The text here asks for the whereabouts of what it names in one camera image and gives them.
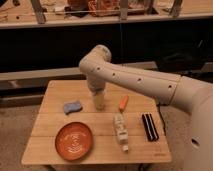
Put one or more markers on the black white striped box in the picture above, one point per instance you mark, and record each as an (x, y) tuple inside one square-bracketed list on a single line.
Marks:
[(150, 129)]

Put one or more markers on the orange carrot toy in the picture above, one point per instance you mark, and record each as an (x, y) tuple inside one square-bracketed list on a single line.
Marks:
[(123, 103)]

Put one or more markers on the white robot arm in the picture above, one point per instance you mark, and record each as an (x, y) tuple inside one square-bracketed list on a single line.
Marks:
[(190, 95)]

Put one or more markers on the orange patterned plate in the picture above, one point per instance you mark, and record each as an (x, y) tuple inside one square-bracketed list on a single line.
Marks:
[(74, 141)]

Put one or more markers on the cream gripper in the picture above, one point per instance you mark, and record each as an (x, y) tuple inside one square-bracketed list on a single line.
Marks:
[(98, 97)]

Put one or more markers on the blue sponge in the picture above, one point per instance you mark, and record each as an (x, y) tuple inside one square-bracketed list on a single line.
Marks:
[(72, 107)]

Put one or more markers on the wooden table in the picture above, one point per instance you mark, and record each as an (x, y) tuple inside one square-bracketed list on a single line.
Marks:
[(40, 149)]

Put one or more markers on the wooden background shelf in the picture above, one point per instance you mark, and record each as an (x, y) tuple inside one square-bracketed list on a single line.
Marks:
[(49, 13)]

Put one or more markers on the white squeeze bottle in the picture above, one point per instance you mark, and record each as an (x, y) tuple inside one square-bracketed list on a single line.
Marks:
[(121, 131)]

